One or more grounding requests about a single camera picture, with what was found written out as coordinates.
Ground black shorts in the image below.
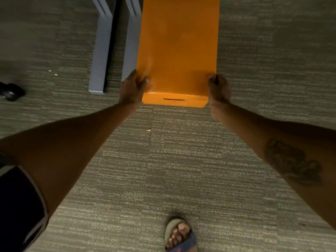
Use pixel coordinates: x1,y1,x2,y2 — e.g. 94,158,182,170
0,154,50,252

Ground orange metal cabinet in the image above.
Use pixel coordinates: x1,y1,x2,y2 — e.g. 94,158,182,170
136,0,220,108

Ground person's foot in sandal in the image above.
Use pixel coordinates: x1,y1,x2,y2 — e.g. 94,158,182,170
164,218,198,252

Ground black chair caster wheel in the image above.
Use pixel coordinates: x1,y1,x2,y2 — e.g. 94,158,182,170
0,82,26,102

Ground grey metal desk leg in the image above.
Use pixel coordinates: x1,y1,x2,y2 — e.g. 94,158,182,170
121,0,144,83
88,0,117,96

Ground person's left hand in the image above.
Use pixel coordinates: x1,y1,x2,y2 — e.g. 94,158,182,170
119,69,151,106

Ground person's left forearm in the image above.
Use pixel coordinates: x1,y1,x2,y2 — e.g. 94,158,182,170
0,101,139,218

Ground person's right forearm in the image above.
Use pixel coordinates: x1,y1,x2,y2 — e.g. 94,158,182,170
209,100,336,230

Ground person's right hand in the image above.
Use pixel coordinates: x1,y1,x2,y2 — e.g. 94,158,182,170
207,73,232,104

